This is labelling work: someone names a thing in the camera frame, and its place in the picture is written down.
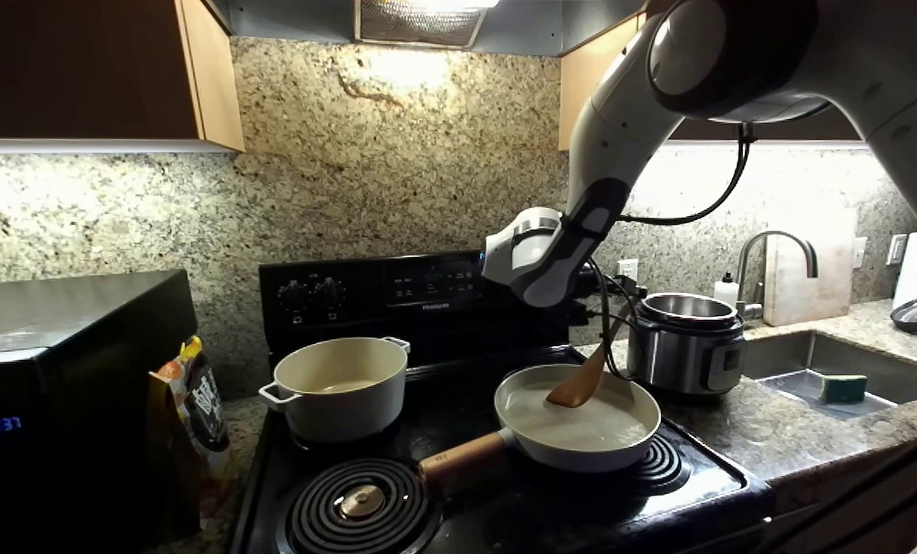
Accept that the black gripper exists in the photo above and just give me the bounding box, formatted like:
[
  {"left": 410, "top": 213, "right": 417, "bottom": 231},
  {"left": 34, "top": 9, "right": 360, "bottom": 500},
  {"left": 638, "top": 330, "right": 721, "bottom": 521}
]
[{"left": 574, "top": 267, "right": 650, "bottom": 347}]

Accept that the wooden spatula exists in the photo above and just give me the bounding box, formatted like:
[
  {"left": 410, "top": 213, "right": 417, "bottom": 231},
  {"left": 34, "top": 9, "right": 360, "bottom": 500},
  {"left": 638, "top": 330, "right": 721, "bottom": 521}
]
[{"left": 544, "top": 311, "right": 638, "bottom": 412}]

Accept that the stainless steel pressure cooker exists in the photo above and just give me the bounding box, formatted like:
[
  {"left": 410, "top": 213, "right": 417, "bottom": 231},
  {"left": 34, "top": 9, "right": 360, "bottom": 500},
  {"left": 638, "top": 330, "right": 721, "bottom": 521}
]
[{"left": 622, "top": 290, "right": 750, "bottom": 401}]

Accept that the small soap bottle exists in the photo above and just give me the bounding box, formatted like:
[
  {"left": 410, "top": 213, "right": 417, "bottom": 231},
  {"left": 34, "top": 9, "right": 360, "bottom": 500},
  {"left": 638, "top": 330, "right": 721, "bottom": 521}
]
[{"left": 711, "top": 267, "right": 745, "bottom": 311}]

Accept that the black coil burner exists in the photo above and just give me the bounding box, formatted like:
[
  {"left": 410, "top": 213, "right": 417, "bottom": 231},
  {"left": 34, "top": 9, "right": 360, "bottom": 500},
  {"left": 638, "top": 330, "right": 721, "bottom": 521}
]
[
  {"left": 283, "top": 456, "right": 444, "bottom": 554},
  {"left": 624, "top": 435, "right": 691, "bottom": 494}
]

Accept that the chrome faucet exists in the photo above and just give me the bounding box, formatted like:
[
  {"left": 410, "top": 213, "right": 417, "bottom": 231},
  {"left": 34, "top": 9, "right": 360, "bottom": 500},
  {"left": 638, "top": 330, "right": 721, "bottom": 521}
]
[{"left": 736, "top": 226, "right": 821, "bottom": 322}]

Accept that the black electric stove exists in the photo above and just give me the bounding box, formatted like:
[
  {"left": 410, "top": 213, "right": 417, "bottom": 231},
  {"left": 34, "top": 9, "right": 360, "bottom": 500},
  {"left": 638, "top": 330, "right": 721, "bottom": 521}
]
[{"left": 225, "top": 243, "right": 774, "bottom": 554}]

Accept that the white cutting board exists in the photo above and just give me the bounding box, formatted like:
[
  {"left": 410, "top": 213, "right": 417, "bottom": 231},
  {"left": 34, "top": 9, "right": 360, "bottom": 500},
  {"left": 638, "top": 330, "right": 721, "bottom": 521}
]
[{"left": 762, "top": 208, "right": 857, "bottom": 326}]

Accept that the dark wooden upper cabinet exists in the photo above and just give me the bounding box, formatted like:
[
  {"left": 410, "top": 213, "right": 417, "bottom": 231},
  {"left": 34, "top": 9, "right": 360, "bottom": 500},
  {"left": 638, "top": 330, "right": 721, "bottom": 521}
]
[
  {"left": 556, "top": 0, "right": 872, "bottom": 155},
  {"left": 0, "top": 0, "right": 247, "bottom": 158}
]

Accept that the green sponge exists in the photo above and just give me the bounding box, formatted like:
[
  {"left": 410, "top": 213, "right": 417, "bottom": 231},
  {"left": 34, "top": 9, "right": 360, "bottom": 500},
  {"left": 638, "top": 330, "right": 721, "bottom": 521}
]
[{"left": 821, "top": 372, "right": 872, "bottom": 407}]

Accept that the stainless steel sink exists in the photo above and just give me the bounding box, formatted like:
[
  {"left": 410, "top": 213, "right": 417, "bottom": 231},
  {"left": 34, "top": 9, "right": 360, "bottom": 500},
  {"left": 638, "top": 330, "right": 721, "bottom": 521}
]
[{"left": 738, "top": 330, "right": 917, "bottom": 419}]

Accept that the steel range hood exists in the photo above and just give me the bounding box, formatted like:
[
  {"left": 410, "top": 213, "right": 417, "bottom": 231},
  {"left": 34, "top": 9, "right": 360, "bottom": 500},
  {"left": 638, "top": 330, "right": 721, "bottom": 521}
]
[{"left": 206, "top": 0, "right": 653, "bottom": 62}]

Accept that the dark snack bag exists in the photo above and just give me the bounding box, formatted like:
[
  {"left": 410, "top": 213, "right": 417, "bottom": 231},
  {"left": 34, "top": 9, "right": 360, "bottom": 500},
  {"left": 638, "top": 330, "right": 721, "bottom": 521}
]
[{"left": 145, "top": 332, "right": 234, "bottom": 486}]

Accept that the black microwave oven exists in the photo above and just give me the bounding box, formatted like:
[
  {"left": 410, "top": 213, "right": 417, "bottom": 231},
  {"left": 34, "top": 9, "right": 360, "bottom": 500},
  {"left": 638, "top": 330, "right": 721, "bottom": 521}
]
[{"left": 0, "top": 267, "right": 204, "bottom": 554}]

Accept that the cream frying pan wooden handle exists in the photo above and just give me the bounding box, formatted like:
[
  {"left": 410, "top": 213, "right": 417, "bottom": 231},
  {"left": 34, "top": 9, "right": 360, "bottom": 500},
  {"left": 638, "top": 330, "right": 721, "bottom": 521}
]
[{"left": 414, "top": 359, "right": 664, "bottom": 486}]

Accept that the cream pot with handles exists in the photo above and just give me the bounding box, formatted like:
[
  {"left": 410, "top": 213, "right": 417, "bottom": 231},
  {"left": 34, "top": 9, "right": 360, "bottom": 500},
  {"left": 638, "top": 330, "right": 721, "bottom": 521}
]
[{"left": 255, "top": 332, "right": 411, "bottom": 445}]

